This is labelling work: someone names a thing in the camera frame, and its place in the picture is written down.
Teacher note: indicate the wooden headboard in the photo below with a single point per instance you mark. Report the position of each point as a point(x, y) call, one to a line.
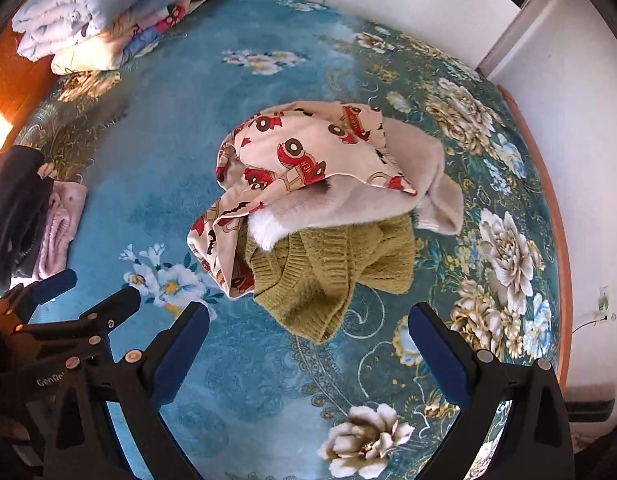
point(13, 85)

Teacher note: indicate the wooden bed side rail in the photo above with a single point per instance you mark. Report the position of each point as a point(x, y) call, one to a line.
point(555, 220)

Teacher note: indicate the cream car print garment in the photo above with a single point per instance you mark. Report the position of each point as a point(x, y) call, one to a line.
point(288, 150)

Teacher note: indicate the pink fleece garment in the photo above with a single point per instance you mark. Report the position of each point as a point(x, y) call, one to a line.
point(61, 225)

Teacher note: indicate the cartoon print folded quilt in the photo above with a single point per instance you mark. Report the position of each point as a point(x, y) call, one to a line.
point(138, 27)

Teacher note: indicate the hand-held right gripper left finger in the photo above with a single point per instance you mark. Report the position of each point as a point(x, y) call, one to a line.
point(181, 350)

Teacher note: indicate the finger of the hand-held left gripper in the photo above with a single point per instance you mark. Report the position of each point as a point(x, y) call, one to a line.
point(116, 307)
point(53, 283)

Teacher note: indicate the light purple folded quilt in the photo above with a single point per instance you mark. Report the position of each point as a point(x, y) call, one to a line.
point(53, 15)

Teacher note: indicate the blue floral blanket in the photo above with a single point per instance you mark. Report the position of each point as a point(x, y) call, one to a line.
point(153, 160)

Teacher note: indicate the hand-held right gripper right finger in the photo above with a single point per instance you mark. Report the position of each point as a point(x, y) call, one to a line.
point(438, 355)

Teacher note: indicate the pink and green sock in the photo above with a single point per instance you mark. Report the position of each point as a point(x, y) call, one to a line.
point(413, 160)

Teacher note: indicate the wall socket with plug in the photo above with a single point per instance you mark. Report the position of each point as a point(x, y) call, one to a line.
point(604, 305)

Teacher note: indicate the dark floor object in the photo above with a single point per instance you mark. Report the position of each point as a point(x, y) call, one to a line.
point(590, 405)

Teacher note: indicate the green knit sweater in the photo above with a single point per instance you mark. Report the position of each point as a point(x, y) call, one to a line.
point(313, 280)

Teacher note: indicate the black garment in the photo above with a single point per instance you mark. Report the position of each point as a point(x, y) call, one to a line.
point(18, 210)

